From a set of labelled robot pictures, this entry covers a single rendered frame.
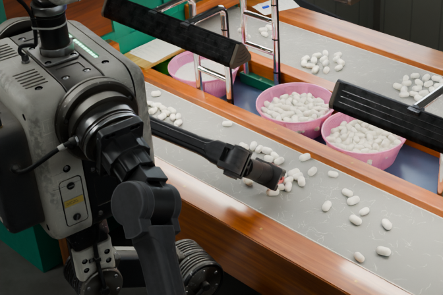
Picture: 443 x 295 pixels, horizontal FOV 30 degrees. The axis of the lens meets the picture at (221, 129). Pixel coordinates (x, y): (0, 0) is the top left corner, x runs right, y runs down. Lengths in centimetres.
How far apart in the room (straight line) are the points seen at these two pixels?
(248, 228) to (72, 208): 71
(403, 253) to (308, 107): 78
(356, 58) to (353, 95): 95
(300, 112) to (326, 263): 77
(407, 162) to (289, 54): 73
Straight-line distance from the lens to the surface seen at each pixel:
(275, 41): 289
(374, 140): 262
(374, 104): 213
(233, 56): 241
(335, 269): 211
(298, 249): 217
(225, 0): 340
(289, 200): 237
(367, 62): 308
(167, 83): 295
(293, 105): 284
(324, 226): 228
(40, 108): 153
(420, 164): 265
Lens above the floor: 218
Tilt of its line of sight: 32 degrees down
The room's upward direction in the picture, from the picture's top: 4 degrees counter-clockwise
